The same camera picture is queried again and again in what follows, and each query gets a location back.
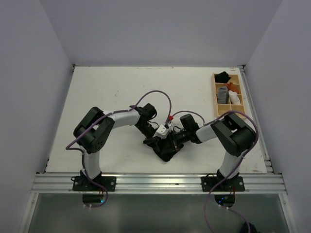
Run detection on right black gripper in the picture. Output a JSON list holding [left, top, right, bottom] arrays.
[[160, 129, 190, 155]]

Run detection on black underwear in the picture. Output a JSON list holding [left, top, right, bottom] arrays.
[[152, 135, 177, 162]]

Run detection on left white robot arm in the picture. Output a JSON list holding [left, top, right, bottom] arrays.
[[73, 103, 157, 191]]

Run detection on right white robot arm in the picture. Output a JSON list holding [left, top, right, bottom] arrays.
[[169, 110, 259, 191]]

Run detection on wooden compartment organizer tray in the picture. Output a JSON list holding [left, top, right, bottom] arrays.
[[211, 71, 246, 117]]

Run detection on grey patterned rolled cloth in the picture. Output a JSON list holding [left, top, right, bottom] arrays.
[[217, 86, 229, 104]]

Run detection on white rolled cloth in tray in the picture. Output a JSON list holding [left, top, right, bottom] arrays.
[[228, 91, 241, 105]]

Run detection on orange rolled cloth in tray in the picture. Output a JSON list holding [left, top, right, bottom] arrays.
[[225, 83, 240, 94]]

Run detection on black rolled cloth in tray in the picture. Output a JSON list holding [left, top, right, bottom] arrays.
[[214, 71, 231, 83]]

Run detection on black object bottom right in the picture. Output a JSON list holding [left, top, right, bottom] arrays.
[[240, 222, 258, 233]]

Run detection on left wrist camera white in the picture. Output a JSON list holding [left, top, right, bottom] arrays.
[[155, 124, 169, 139]]

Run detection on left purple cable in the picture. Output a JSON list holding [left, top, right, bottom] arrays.
[[65, 90, 173, 208]]

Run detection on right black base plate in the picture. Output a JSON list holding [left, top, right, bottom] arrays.
[[200, 173, 245, 192]]

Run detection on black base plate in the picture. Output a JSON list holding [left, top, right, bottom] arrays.
[[200, 173, 245, 192], [71, 176, 117, 192]]

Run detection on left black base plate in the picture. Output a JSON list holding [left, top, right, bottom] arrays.
[[71, 176, 117, 192]]

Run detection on aluminium mounting rail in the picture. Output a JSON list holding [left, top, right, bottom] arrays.
[[31, 172, 287, 194]]

